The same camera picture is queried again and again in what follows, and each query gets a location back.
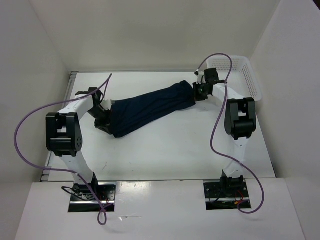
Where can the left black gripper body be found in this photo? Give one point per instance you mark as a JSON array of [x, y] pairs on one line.
[[101, 117]]

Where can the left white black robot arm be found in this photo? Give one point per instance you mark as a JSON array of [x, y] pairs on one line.
[[76, 163]]

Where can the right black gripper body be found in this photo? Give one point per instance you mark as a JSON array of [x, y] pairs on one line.
[[200, 92]]

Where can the white perforated plastic basket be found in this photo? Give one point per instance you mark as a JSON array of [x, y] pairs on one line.
[[241, 79]]

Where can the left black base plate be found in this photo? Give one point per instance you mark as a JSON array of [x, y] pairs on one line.
[[82, 201]]

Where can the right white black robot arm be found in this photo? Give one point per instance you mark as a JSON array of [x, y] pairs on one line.
[[239, 124]]

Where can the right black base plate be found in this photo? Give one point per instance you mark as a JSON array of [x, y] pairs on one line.
[[218, 199]]

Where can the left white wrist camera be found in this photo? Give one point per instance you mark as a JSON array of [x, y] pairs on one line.
[[107, 104]]

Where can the navy blue shorts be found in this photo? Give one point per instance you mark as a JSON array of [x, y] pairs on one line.
[[129, 115]]

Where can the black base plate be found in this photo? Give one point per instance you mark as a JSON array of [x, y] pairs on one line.
[[82, 201], [218, 199]]

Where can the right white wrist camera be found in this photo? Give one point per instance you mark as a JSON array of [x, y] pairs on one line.
[[200, 77]]

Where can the aluminium table edge rail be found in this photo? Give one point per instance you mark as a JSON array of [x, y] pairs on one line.
[[60, 137]]

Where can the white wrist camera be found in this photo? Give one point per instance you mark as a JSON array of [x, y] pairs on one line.
[[107, 104], [200, 77]]

